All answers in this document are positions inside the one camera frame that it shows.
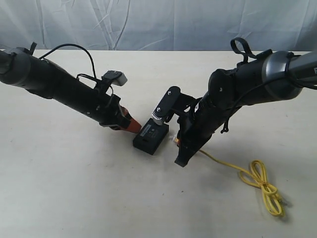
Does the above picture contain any white wrinkled backdrop curtain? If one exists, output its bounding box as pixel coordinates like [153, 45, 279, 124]
[0, 0, 317, 51]

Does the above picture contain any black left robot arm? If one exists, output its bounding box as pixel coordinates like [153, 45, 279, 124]
[0, 48, 141, 133]

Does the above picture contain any yellow ethernet cable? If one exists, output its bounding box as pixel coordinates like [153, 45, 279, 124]
[169, 135, 290, 218]

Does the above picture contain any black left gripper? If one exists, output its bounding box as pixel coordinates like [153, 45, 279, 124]
[97, 95, 141, 133]

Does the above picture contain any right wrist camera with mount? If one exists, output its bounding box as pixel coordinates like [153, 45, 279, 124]
[152, 86, 196, 125]

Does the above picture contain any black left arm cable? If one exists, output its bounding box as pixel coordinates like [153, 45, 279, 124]
[38, 44, 119, 110]

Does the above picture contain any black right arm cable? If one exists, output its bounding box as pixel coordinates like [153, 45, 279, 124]
[220, 37, 317, 134]

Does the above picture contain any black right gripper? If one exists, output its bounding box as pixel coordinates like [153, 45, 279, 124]
[174, 99, 228, 167]

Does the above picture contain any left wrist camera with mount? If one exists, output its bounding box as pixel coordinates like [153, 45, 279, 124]
[95, 70, 128, 94]

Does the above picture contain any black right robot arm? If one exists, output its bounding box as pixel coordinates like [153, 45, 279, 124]
[175, 51, 317, 167]

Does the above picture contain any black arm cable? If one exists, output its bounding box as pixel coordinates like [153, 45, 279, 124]
[220, 37, 317, 134]
[38, 44, 119, 110]

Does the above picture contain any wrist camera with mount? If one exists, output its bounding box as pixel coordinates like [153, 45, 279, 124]
[152, 86, 196, 125]
[95, 70, 128, 94]

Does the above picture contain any black rectangular network box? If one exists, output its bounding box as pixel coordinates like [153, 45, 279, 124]
[133, 118, 169, 155]

